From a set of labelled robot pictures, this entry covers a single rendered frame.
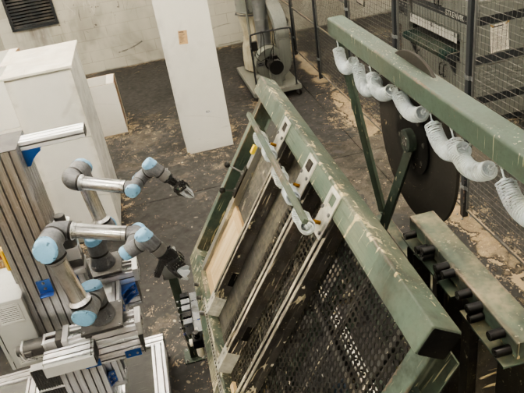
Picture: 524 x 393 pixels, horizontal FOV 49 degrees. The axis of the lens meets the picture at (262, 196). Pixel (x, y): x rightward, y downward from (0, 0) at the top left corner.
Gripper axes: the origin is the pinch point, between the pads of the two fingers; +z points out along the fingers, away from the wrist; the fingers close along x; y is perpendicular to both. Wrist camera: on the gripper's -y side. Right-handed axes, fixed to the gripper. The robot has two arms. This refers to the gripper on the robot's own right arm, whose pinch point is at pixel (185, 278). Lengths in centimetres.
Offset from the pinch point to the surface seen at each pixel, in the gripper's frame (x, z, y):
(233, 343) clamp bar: -27.0, 28.6, 2.7
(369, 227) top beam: -81, -24, 89
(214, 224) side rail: 84, 33, 8
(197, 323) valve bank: 32, 50, -28
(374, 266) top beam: -97, -23, 83
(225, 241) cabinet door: 50, 28, 14
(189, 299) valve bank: 53, 47, -29
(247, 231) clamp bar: 15.9, 9.7, 35.8
